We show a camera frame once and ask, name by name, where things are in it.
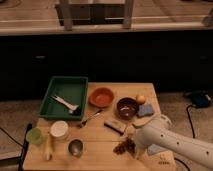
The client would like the green plastic tray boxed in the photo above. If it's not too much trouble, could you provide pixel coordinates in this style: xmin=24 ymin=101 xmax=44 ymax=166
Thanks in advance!
xmin=39 ymin=76 xmax=88 ymax=121

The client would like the dark brown bowl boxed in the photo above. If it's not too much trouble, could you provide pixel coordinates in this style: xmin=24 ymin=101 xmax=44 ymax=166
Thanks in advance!
xmin=116 ymin=97 xmax=139 ymax=120

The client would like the white round container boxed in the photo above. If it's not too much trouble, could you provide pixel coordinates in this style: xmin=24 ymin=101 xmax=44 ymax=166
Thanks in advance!
xmin=50 ymin=121 xmax=69 ymax=140

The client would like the white plastic fork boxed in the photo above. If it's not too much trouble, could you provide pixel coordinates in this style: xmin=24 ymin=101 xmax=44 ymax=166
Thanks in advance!
xmin=52 ymin=95 xmax=79 ymax=114

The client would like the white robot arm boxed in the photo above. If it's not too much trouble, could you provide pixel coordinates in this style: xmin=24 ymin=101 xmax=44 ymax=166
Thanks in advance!
xmin=133 ymin=115 xmax=213 ymax=170

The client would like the metal cup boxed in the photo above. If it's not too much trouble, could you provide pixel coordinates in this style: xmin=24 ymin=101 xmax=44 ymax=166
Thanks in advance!
xmin=68 ymin=139 xmax=83 ymax=157

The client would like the wooden stool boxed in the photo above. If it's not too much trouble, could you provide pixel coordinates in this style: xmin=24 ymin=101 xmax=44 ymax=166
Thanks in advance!
xmin=55 ymin=0 xmax=134 ymax=31

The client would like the black blue device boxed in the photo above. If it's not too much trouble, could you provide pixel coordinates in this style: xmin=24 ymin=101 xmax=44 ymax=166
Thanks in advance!
xmin=191 ymin=92 xmax=212 ymax=108

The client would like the bunch of grapes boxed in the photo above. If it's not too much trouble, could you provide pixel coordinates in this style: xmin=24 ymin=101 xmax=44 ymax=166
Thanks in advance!
xmin=113 ymin=137 xmax=135 ymax=155

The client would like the wooden brush block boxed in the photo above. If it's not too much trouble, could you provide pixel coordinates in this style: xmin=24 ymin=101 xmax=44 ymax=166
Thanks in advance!
xmin=104 ymin=118 xmax=127 ymax=135

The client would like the red bowl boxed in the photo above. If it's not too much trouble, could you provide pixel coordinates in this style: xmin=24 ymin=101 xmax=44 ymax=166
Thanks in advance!
xmin=88 ymin=87 xmax=114 ymax=108

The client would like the green plastic cup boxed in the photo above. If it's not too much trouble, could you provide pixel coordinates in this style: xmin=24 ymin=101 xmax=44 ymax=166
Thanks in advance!
xmin=26 ymin=128 xmax=43 ymax=145

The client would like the yellow banana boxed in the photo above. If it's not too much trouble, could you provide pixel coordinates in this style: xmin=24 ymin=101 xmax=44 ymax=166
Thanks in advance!
xmin=44 ymin=134 xmax=53 ymax=161

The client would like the black cable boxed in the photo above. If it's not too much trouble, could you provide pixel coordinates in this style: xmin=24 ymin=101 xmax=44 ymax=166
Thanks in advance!
xmin=173 ymin=103 xmax=201 ymax=171

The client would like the small yellow fruit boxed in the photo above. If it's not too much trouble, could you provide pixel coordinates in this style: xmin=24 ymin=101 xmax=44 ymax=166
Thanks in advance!
xmin=136 ymin=95 xmax=146 ymax=104

